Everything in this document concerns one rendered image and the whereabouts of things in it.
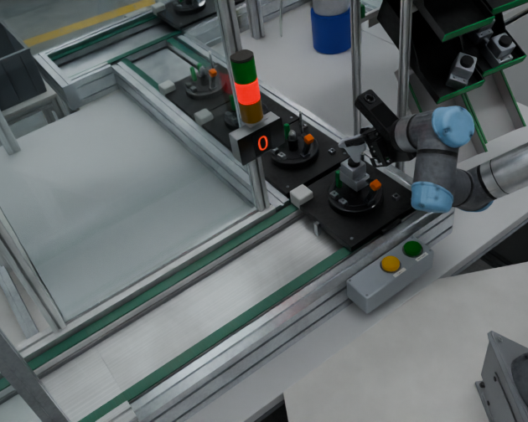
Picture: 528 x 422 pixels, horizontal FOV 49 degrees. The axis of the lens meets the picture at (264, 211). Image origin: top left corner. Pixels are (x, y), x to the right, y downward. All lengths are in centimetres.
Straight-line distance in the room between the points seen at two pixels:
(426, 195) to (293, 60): 131
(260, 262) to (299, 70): 99
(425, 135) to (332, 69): 115
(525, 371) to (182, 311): 75
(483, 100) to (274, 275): 73
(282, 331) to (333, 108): 95
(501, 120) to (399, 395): 80
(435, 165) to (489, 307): 46
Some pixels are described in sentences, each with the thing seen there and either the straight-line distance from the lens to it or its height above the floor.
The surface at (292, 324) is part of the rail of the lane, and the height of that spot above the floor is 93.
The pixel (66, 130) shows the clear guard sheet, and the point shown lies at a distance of 116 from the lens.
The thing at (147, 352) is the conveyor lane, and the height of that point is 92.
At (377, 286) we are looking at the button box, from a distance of 134.
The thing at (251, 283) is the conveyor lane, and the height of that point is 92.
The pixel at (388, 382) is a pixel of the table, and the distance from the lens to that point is 132.
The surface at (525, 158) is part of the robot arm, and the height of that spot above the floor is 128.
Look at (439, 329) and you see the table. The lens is 140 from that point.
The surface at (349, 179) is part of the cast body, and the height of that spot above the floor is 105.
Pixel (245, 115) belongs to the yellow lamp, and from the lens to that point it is 130.
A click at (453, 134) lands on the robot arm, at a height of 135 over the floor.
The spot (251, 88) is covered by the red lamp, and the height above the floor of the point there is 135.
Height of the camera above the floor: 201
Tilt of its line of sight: 44 degrees down
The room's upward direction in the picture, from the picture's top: 10 degrees counter-clockwise
